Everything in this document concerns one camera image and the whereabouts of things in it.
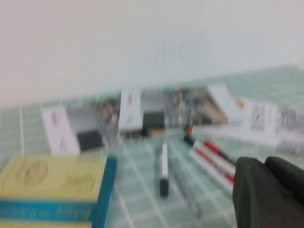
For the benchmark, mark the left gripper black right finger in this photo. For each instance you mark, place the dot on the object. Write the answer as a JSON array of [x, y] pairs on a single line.
[[285, 168]]

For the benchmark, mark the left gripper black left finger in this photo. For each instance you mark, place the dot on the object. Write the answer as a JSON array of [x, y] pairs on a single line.
[[266, 199]]

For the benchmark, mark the red marker pen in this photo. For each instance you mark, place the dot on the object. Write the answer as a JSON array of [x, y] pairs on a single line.
[[218, 166]]

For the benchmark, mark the red pen with black barrel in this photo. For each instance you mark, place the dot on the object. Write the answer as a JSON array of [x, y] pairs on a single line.
[[213, 146]]

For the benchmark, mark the grey slim pen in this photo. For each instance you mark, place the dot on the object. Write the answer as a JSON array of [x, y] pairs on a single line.
[[187, 192]]

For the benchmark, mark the white ROS book orange edge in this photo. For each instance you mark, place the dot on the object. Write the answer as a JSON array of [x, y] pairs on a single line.
[[261, 121]]

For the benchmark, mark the white marker with printed barrel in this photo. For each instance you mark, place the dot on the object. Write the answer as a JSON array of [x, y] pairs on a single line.
[[211, 173]]

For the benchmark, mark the white marker black cap red label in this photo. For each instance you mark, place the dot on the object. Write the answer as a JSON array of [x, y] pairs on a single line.
[[190, 140]]

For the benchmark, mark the slim white marker black ends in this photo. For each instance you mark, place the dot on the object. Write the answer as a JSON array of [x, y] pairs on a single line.
[[164, 164]]

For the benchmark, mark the brochure with red title text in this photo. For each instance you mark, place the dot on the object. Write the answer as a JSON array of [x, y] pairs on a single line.
[[152, 114]]

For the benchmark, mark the open brochure with office photos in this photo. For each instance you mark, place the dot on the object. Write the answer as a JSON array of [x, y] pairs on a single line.
[[71, 130]]

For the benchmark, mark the yellow book with blue spine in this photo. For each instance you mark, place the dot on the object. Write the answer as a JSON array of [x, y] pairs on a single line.
[[47, 180]]

